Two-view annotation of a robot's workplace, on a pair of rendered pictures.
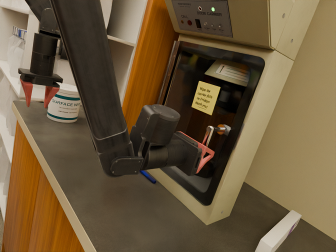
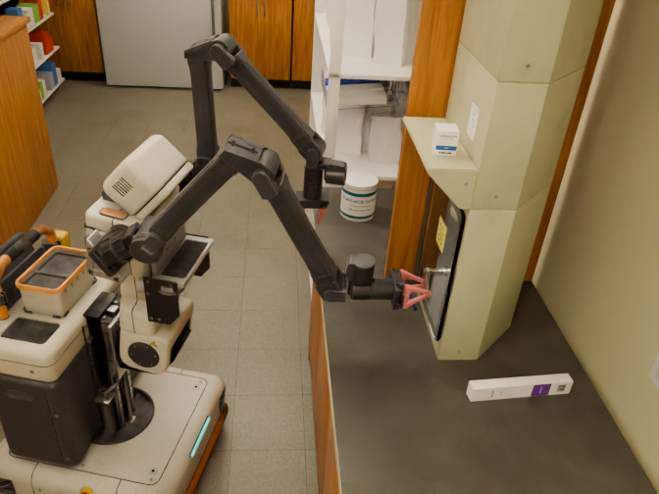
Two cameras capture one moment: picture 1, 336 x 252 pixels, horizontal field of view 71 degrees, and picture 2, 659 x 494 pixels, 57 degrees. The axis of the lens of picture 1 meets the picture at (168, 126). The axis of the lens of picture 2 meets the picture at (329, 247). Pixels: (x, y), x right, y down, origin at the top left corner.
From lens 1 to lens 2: 120 cm
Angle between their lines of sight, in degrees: 39
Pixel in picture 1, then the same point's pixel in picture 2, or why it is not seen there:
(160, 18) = not seen: hidden behind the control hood
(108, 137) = (319, 277)
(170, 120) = (362, 270)
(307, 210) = (610, 382)
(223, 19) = not seen: hidden behind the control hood
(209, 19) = not seen: hidden behind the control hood
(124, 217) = (361, 333)
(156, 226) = (384, 347)
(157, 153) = (360, 289)
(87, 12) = (293, 222)
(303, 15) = (505, 173)
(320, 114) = (633, 258)
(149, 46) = (410, 164)
